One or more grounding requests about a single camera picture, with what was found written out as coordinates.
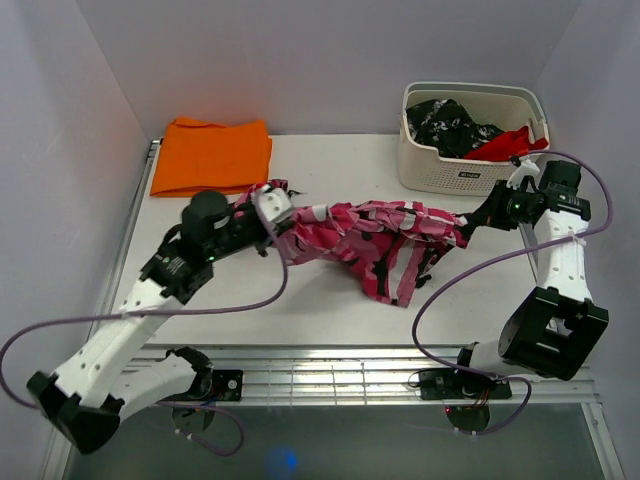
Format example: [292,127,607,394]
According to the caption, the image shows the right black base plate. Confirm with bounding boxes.
[418,368,512,400]

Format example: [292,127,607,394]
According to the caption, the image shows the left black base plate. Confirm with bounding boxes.
[202,369,244,403]

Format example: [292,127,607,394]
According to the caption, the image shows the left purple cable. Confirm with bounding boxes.
[0,202,289,457]

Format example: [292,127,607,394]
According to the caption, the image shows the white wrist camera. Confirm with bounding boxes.
[506,154,540,190]
[251,185,295,223]

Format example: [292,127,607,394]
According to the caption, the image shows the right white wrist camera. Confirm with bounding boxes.
[506,154,540,190]

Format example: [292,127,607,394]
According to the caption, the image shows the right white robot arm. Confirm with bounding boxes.
[451,157,609,397]

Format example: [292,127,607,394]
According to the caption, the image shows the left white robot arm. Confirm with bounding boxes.
[27,184,293,454]

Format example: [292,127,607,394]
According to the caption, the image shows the folded orange trousers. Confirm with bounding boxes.
[150,117,272,198]

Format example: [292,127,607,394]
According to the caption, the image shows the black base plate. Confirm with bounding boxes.
[418,368,512,400]
[202,369,244,403]

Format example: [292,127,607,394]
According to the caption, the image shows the black white patterned trousers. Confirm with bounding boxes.
[405,99,504,159]

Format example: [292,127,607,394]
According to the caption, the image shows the red trousers in basket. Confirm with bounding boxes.
[464,126,549,163]

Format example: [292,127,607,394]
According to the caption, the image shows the pink camouflage trousers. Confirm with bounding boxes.
[230,177,471,309]

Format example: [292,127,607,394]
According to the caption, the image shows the cream plastic laundry basket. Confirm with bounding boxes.
[397,81,549,196]

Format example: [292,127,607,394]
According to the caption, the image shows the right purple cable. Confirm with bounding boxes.
[407,148,614,436]

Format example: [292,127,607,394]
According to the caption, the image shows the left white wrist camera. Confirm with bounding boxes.
[251,185,295,223]

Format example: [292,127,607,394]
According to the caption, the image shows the purple cable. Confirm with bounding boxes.
[0,202,289,457]
[407,148,614,436]

